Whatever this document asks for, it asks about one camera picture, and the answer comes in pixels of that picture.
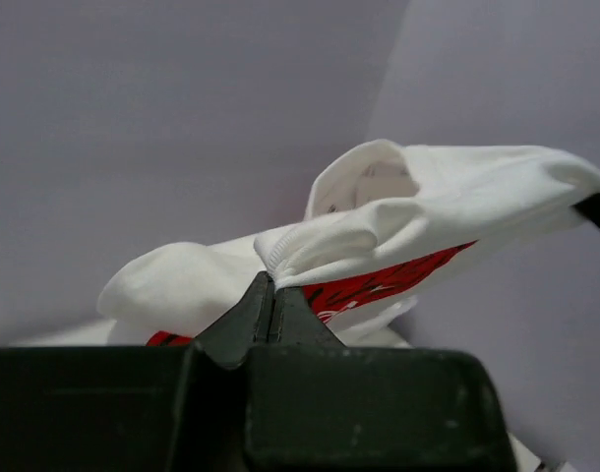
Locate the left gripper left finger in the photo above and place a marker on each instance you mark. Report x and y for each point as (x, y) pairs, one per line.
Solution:
(95, 408)

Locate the white red print t-shirt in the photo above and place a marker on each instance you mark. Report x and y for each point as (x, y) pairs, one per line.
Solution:
(382, 222)

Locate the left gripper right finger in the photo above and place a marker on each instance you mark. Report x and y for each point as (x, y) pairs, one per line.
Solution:
(328, 407)

